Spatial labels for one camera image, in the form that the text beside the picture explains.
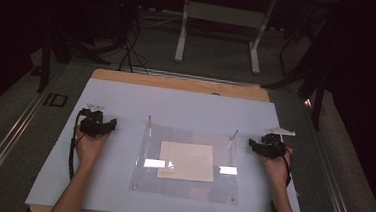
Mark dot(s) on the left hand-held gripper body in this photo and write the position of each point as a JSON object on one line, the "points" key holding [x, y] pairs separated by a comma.
{"points": [[91, 124]]}

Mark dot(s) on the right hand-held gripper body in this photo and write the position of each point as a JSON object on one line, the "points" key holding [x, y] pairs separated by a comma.
{"points": [[273, 147]]}

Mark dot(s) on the long metal frame peg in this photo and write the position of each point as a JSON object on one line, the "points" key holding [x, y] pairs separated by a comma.
{"points": [[233, 139], [149, 125]]}

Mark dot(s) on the picture print sheet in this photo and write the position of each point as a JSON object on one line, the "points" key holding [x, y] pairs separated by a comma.
{"points": [[187, 161]]}

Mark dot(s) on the clear acrylic frame panel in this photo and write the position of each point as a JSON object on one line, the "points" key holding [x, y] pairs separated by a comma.
{"points": [[186, 191]]}

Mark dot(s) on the person's left hand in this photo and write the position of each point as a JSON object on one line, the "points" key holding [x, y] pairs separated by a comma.
{"points": [[88, 147]]}

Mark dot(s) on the person's right hand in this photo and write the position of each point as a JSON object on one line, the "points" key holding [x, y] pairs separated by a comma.
{"points": [[276, 172]]}

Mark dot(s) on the black metal stand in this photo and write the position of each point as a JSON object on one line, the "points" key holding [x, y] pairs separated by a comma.
{"points": [[317, 105], [45, 66]]}

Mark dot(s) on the wooden table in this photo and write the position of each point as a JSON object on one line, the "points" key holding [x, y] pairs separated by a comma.
{"points": [[177, 83]]}

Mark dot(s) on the small metal frame screw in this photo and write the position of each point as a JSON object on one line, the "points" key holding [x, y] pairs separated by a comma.
{"points": [[233, 199], [134, 185]]}

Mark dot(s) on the metal floor rail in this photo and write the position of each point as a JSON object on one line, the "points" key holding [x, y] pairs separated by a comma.
{"points": [[9, 140], [331, 176]]}

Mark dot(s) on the white desk frame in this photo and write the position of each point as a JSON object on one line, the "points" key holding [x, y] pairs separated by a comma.
{"points": [[224, 14]]}

